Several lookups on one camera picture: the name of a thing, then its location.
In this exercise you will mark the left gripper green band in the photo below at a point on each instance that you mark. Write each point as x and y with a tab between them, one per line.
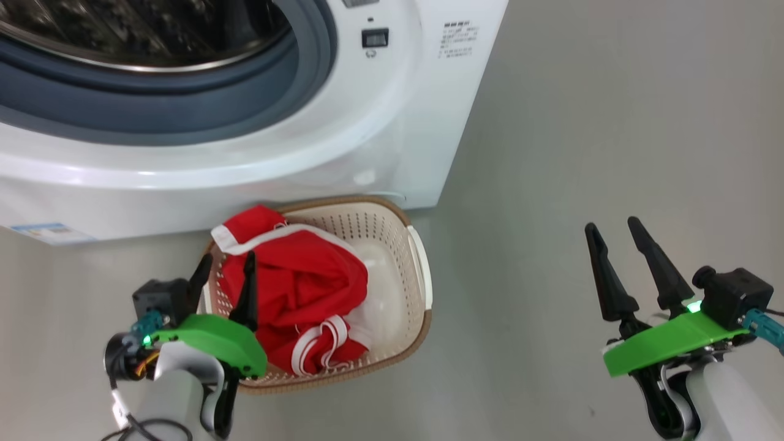
214	334

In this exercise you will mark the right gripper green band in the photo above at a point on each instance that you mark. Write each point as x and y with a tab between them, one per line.
667	343

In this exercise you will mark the red and white garment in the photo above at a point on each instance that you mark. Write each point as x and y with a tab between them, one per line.
306	288

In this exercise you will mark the cream laundry basket brown rim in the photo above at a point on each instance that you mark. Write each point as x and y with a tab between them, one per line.
392	269

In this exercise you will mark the white front-load washing machine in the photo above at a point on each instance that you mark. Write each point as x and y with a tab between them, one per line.
367	135

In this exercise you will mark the blue energy label sticker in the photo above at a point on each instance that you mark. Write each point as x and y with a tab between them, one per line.
52	233

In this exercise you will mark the teal left camera connector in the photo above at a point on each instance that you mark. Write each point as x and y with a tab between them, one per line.
146	321

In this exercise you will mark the teal camera connector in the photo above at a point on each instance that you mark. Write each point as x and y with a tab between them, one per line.
146	321
762	324

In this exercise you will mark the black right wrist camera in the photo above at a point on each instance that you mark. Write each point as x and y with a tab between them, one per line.
735	294

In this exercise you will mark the teal right camera connector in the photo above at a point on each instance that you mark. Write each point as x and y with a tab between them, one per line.
762	324

